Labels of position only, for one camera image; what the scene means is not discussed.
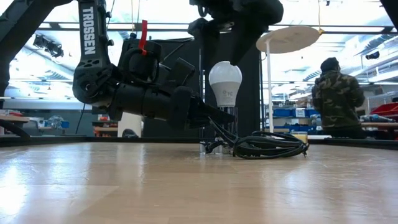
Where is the black ceiling camera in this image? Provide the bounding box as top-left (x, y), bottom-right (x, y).
top-left (32, 34), bottom-right (65, 59)

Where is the chrome lamp base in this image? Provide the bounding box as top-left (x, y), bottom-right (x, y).
top-left (200, 106), bottom-right (240, 156)

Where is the red cable strap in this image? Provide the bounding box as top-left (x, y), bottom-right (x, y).
top-left (138, 19), bottom-right (149, 57)

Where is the yellow hanging cable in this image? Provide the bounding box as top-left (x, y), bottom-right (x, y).
top-left (317, 0), bottom-right (325, 34)

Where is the white round pedestal table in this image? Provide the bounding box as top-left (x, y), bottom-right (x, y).
top-left (255, 26), bottom-right (323, 134)

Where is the black overhead frame beam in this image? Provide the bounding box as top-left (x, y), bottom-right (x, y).
top-left (37, 21), bottom-right (398, 34)

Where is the person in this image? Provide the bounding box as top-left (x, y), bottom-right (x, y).
top-left (311, 57), bottom-right (367, 140)

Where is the black power cord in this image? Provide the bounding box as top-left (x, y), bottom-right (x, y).
top-left (200, 119), bottom-right (310, 161)

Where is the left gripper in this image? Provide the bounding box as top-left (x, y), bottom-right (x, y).
top-left (169, 85), bottom-right (236, 129)

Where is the blue plastic item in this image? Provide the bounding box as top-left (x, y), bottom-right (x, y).
top-left (43, 115), bottom-right (71, 130)

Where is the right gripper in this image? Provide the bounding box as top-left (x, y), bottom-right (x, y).
top-left (187, 0), bottom-right (285, 68)

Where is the black ceiling device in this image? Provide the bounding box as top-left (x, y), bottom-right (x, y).
top-left (364, 50), bottom-right (381, 61)

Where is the blue storage crate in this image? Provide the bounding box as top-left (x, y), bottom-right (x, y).
top-left (291, 124), bottom-right (325, 133)

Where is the white LED lightbulb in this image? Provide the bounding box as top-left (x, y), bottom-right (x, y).
top-left (208, 60), bottom-right (243, 108)

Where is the black rounded object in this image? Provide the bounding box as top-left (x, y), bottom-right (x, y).
top-left (121, 128), bottom-right (140, 139)

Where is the red storage bin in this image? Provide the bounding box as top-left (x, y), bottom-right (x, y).
top-left (369, 102), bottom-right (398, 118)

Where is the white cylindrical bin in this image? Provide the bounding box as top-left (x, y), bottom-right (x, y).
top-left (117, 111), bottom-right (143, 138)

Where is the grey blue cloth pile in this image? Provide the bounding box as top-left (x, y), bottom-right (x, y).
top-left (360, 113), bottom-right (395, 124)

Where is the wooden shelf with red items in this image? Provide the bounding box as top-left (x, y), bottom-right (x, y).
top-left (92, 114), bottom-right (119, 138)

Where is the black table edge rail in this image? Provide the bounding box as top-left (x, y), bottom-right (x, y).
top-left (0, 136), bottom-right (398, 151)

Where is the black hanging cable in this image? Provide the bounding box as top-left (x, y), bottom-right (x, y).
top-left (75, 102), bottom-right (86, 135)

